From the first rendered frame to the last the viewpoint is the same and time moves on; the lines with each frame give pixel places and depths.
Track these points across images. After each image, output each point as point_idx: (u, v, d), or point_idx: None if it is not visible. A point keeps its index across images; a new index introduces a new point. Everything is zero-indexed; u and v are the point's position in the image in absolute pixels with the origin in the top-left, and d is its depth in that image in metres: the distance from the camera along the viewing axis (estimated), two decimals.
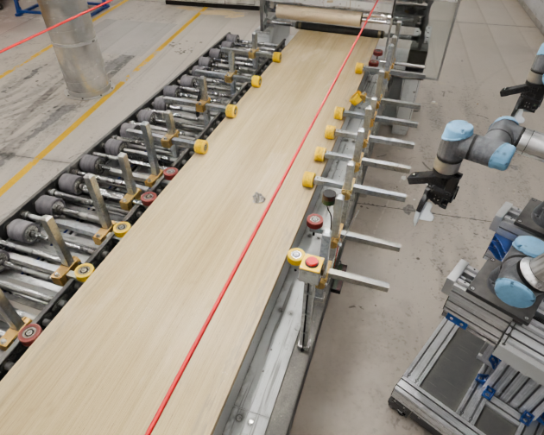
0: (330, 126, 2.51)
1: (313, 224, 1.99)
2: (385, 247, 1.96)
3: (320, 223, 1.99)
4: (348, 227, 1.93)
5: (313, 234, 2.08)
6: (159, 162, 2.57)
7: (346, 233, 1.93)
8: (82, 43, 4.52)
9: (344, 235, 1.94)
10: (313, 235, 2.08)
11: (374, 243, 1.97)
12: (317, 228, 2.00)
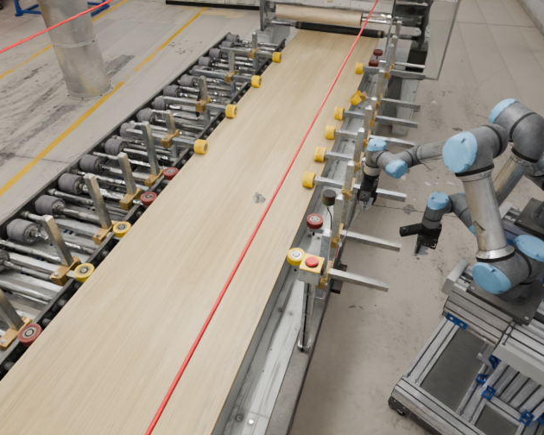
0: (330, 126, 2.51)
1: (313, 224, 1.99)
2: (385, 247, 1.96)
3: (320, 223, 1.99)
4: (348, 227, 1.94)
5: (313, 234, 2.08)
6: (159, 162, 2.57)
7: (346, 233, 1.94)
8: (82, 43, 4.52)
9: (344, 235, 1.94)
10: (313, 235, 2.08)
11: (374, 243, 1.97)
12: (317, 228, 2.00)
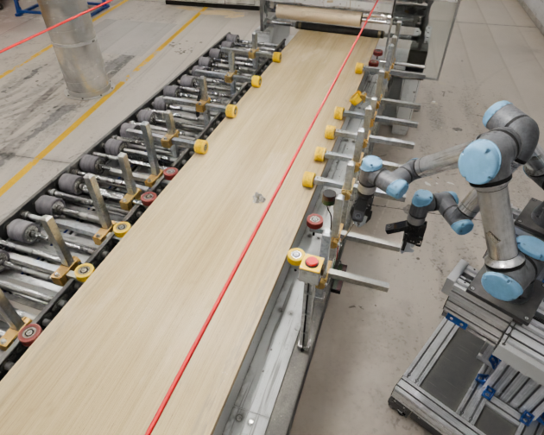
0: (330, 126, 2.51)
1: (313, 224, 1.99)
2: (385, 247, 1.96)
3: (320, 223, 1.99)
4: (345, 233, 1.90)
5: (313, 234, 2.08)
6: (159, 162, 2.57)
7: (344, 238, 1.91)
8: (82, 43, 4.52)
9: (343, 239, 1.92)
10: (313, 235, 2.08)
11: (374, 243, 1.97)
12: (317, 228, 2.00)
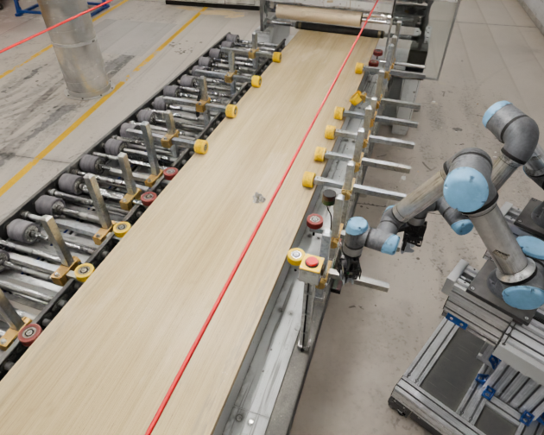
0: (330, 126, 2.51)
1: (313, 224, 1.99)
2: None
3: (320, 223, 1.99)
4: (342, 251, 1.88)
5: (313, 234, 2.08)
6: (159, 162, 2.57)
7: (342, 251, 1.91)
8: (82, 43, 4.52)
9: (340, 249, 1.92)
10: (313, 235, 2.08)
11: None
12: (317, 228, 2.00)
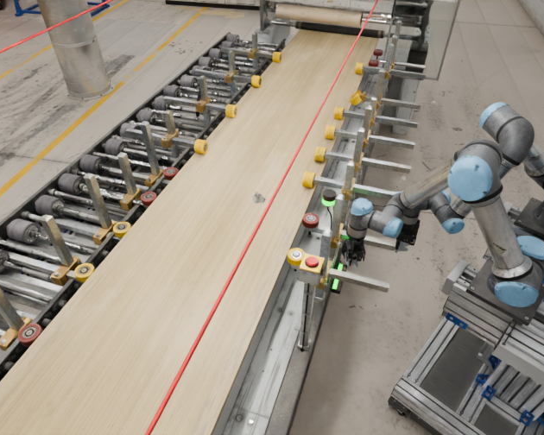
0: (330, 126, 2.51)
1: (309, 223, 1.99)
2: (380, 246, 1.97)
3: (316, 222, 2.00)
4: None
5: (309, 233, 2.08)
6: (159, 162, 2.57)
7: None
8: (82, 43, 4.52)
9: None
10: (308, 234, 2.09)
11: (369, 242, 1.98)
12: (313, 227, 2.01)
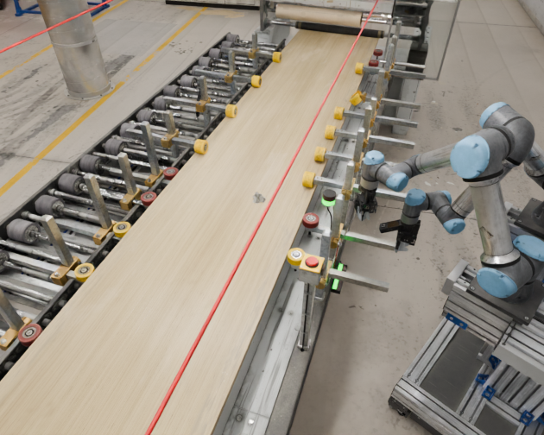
0: (330, 126, 2.51)
1: (309, 223, 1.99)
2: (380, 246, 1.97)
3: (316, 222, 2.00)
4: (348, 227, 1.93)
5: (309, 233, 2.08)
6: (159, 162, 2.57)
7: (346, 233, 1.94)
8: (82, 43, 4.52)
9: (344, 235, 1.94)
10: (308, 234, 2.09)
11: (369, 242, 1.98)
12: (313, 227, 2.01)
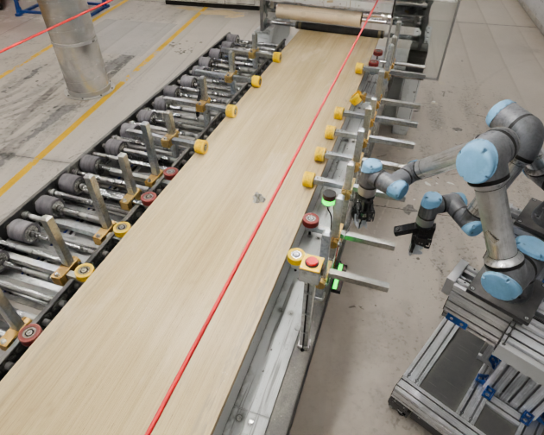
0: (330, 126, 2.51)
1: (309, 223, 1.99)
2: (380, 246, 1.97)
3: (316, 222, 2.00)
4: (348, 227, 1.93)
5: (309, 233, 2.08)
6: (159, 162, 2.57)
7: (346, 233, 1.94)
8: (82, 43, 4.52)
9: (344, 235, 1.94)
10: (308, 234, 2.09)
11: (369, 242, 1.98)
12: (313, 227, 2.01)
